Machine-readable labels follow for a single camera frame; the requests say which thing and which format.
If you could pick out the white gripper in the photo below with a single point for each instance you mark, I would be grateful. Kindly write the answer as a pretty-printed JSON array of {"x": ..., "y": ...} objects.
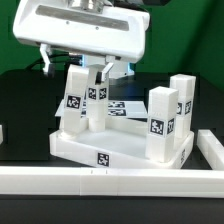
[{"x": 115, "y": 32}]

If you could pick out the white block left edge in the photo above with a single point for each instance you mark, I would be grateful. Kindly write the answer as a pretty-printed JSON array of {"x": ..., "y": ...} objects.
[{"x": 1, "y": 134}]

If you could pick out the fiducial marker sheet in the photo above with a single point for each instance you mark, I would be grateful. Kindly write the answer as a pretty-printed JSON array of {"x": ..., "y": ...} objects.
[{"x": 128, "y": 109}]

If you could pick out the white fixture wall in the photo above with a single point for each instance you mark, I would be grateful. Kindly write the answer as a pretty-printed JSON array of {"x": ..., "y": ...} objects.
[{"x": 86, "y": 181}]

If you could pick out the white desk tabletop tray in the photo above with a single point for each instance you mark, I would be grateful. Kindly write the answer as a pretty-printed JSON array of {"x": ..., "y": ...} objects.
[{"x": 121, "y": 145}]

